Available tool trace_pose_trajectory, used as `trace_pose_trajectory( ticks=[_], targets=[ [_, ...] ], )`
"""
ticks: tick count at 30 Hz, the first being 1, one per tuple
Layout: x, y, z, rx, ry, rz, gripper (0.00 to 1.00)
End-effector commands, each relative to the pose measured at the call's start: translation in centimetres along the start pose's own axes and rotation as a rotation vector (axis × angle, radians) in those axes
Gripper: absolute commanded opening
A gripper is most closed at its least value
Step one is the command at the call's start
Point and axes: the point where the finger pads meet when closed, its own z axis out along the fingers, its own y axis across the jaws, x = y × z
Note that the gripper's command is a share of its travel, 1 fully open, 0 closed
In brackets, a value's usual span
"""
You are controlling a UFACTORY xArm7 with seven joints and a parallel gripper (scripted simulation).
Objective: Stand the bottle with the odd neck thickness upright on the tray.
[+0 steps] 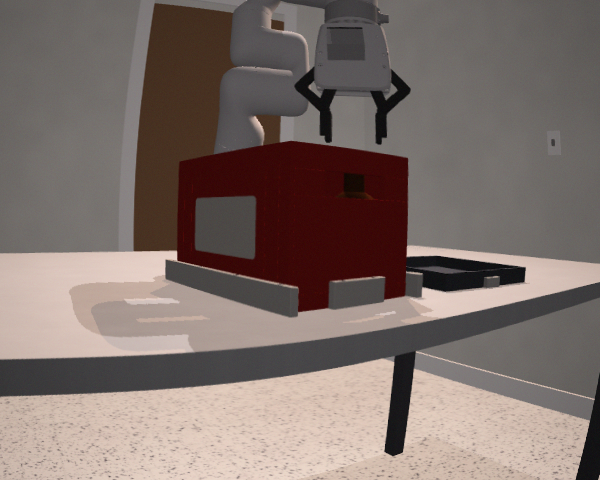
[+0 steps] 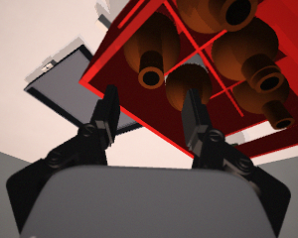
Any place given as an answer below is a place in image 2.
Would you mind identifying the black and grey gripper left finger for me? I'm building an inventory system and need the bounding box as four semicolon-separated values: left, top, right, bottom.
6;84;120;235

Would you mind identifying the dark grey tray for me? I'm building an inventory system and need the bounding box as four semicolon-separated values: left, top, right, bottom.
23;45;144;137

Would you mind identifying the dark red box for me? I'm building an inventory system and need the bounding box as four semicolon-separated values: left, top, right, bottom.
78;0;298;159

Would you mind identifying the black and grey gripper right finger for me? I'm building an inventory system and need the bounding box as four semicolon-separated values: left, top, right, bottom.
181;88;291;238

